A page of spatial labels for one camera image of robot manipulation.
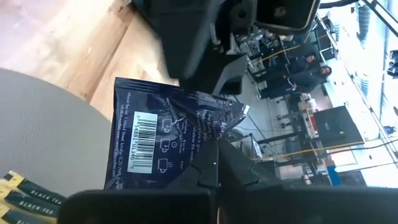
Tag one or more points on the black flat panel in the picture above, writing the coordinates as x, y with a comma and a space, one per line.
337, 126

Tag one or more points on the person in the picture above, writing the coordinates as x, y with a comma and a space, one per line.
304, 81
300, 65

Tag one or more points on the round grey placemat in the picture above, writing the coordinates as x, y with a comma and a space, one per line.
46, 130

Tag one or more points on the blue bin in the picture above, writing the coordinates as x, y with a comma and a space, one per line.
333, 175

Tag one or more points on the yellow tea packet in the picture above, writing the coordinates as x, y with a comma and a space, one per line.
31, 205
40, 193
21, 217

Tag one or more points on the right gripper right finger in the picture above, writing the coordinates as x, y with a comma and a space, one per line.
233, 171

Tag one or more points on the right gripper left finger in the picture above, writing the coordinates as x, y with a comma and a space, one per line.
205, 168

